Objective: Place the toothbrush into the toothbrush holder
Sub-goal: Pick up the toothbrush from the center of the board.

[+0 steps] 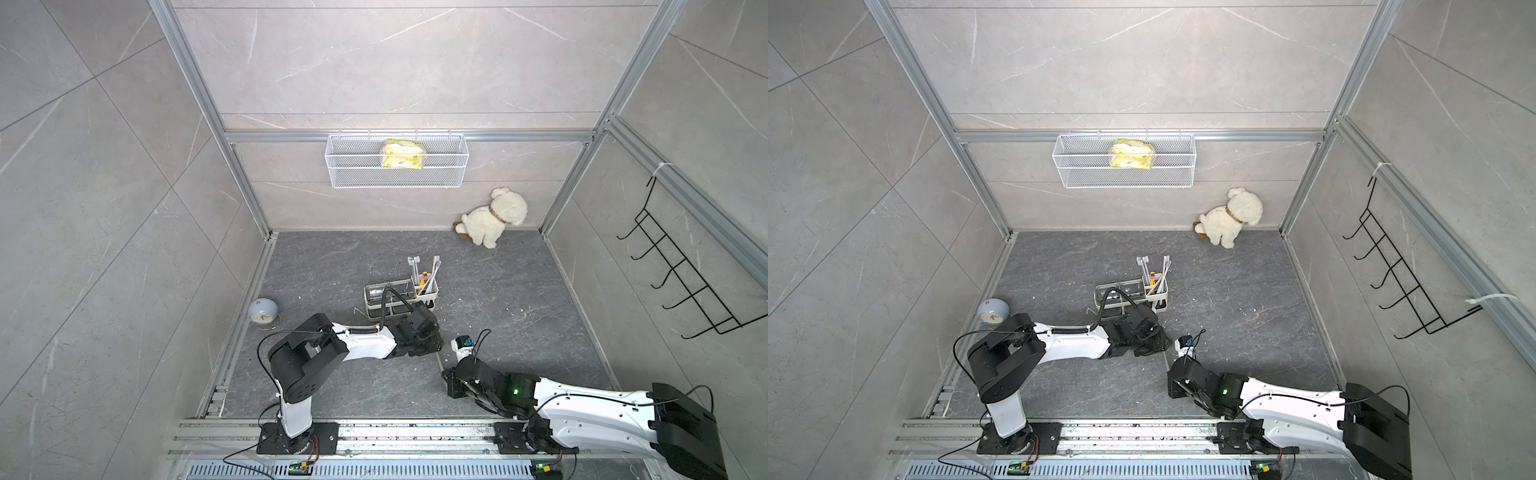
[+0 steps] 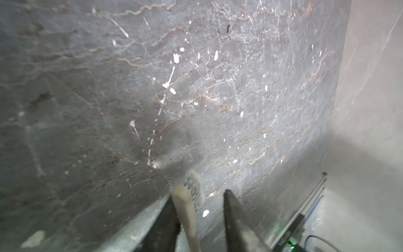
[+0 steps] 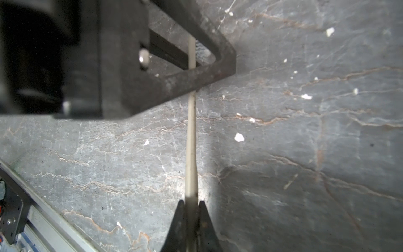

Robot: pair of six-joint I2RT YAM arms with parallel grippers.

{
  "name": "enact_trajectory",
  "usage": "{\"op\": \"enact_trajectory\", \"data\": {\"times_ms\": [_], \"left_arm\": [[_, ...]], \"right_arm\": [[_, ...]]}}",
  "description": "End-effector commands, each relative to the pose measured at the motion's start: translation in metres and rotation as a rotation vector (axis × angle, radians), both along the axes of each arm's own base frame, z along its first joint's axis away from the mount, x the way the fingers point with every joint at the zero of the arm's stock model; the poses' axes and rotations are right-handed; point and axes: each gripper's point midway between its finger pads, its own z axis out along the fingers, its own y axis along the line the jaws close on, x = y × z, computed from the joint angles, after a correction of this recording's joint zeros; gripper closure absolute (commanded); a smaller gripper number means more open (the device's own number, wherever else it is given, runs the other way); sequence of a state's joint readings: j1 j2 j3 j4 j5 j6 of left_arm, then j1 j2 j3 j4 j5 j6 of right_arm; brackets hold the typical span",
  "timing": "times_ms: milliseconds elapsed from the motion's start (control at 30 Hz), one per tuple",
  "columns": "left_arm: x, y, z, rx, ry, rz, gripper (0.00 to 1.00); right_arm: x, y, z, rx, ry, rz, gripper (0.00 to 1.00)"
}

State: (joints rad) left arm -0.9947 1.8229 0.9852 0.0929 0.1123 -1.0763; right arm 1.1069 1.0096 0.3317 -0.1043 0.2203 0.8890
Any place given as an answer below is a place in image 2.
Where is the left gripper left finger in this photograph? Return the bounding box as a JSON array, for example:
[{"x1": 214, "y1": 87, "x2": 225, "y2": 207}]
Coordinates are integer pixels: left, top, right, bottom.
[{"x1": 134, "y1": 196, "x2": 181, "y2": 252}]

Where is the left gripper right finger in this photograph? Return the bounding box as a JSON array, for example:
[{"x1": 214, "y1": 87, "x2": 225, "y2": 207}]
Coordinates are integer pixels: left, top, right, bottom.
[{"x1": 224, "y1": 189, "x2": 271, "y2": 252}]

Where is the grey-green toothbrush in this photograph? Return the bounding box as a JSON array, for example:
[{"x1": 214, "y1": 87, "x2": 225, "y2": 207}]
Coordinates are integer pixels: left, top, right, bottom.
[{"x1": 171, "y1": 171, "x2": 205, "y2": 252}]

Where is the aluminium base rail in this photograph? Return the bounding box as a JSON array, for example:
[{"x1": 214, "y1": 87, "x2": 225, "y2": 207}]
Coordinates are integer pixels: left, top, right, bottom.
[{"x1": 269, "y1": 172, "x2": 327, "y2": 252}]

